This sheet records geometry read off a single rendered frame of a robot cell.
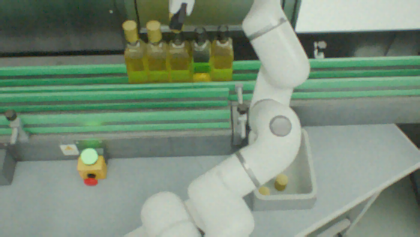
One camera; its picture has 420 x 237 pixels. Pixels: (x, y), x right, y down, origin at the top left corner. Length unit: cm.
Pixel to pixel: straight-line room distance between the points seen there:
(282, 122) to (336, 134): 64
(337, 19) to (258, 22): 53
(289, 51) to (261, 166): 23
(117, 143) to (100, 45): 33
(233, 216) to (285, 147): 16
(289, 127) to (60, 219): 76
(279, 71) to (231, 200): 27
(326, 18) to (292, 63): 50
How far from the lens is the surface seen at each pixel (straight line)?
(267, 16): 91
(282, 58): 91
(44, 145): 141
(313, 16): 138
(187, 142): 134
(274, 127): 89
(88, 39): 149
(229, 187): 92
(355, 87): 140
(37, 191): 146
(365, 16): 143
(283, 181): 133
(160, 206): 94
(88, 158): 135
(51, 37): 151
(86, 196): 141
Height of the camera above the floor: 201
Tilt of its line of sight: 57 degrees down
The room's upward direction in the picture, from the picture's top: straight up
